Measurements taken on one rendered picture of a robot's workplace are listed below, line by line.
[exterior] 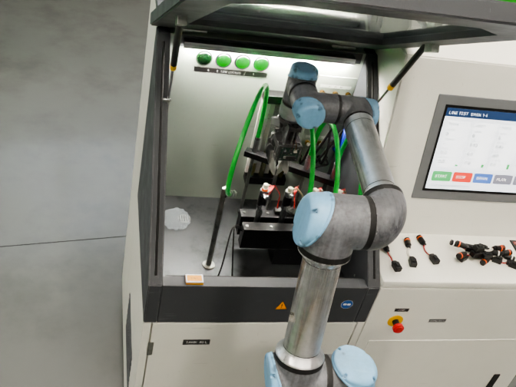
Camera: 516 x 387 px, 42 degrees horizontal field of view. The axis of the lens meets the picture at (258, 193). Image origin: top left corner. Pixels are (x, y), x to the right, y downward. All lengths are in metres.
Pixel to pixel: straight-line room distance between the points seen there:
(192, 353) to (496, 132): 1.18
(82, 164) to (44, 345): 1.23
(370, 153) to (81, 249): 2.05
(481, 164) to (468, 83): 0.29
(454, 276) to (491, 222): 0.29
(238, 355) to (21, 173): 1.96
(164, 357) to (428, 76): 1.17
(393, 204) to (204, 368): 1.04
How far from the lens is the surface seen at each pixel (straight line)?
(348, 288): 2.07
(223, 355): 2.21
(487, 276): 2.29
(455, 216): 2.35
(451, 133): 2.20
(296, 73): 1.75
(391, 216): 1.42
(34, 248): 3.37
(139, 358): 2.18
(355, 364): 1.65
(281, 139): 1.86
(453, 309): 2.31
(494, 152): 2.30
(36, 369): 2.92
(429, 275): 2.18
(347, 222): 1.38
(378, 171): 1.53
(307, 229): 1.37
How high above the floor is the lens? 2.36
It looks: 38 degrees down
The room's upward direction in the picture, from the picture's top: 14 degrees clockwise
